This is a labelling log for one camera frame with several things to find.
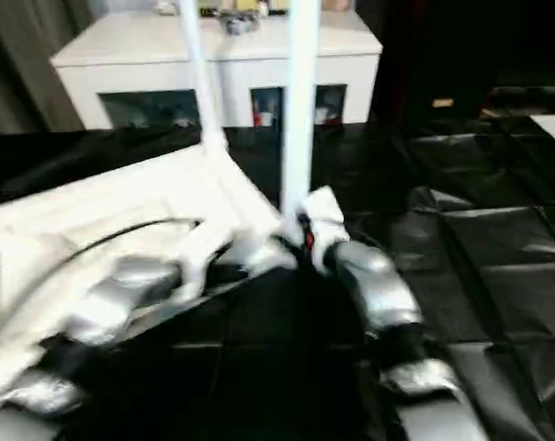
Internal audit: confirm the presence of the white plastic table leg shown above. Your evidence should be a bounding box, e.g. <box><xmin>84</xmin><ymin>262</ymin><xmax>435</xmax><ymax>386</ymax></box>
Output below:
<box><xmin>278</xmin><ymin>0</ymin><xmax>325</xmax><ymax>236</ymax></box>
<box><xmin>177</xmin><ymin>0</ymin><xmax>229</xmax><ymax>153</ymax></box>

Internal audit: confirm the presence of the white plastic table top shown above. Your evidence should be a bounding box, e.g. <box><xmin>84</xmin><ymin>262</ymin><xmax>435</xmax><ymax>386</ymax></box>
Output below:
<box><xmin>0</xmin><ymin>136</ymin><xmax>300</xmax><ymax>397</ymax></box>

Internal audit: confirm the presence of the black mat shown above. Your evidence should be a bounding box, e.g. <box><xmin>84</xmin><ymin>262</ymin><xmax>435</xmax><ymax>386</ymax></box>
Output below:
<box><xmin>0</xmin><ymin>113</ymin><xmax>555</xmax><ymax>441</ymax></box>

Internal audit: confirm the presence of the glass bowl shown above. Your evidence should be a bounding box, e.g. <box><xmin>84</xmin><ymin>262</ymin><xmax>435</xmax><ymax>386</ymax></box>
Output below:
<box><xmin>216</xmin><ymin>7</ymin><xmax>264</xmax><ymax>34</ymax></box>

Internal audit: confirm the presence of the white cabinet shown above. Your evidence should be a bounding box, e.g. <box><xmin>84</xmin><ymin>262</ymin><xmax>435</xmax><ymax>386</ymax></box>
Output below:
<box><xmin>49</xmin><ymin>7</ymin><xmax>384</xmax><ymax>130</ymax></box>

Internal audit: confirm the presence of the grey curtain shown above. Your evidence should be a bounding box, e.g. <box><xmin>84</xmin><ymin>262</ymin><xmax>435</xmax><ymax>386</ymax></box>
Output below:
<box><xmin>0</xmin><ymin>0</ymin><xmax>94</xmax><ymax>133</ymax></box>

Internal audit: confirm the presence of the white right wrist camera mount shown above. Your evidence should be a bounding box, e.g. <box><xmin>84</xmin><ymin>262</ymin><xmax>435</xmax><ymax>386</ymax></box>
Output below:
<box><xmin>299</xmin><ymin>185</ymin><xmax>353</xmax><ymax>273</ymax></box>

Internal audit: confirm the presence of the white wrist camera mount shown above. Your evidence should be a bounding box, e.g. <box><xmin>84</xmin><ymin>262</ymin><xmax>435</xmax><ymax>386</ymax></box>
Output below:
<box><xmin>177</xmin><ymin>219</ymin><xmax>243</xmax><ymax>300</ymax></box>
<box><xmin>299</xmin><ymin>185</ymin><xmax>353</xmax><ymax>273</ymax></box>

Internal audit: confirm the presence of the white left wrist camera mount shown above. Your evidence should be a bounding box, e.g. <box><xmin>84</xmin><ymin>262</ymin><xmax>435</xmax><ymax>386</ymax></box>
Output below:
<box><xmin>177</xmin><ymin>219</ymin><xmax>243</xmax><ymax>300</ymax></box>

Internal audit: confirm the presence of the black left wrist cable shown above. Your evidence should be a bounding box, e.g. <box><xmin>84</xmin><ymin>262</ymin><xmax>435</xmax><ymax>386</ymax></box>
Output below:
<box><xmin>0</xmin><ymin>214</ymin><xmax>204</xmax><ymax>351</ymax></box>

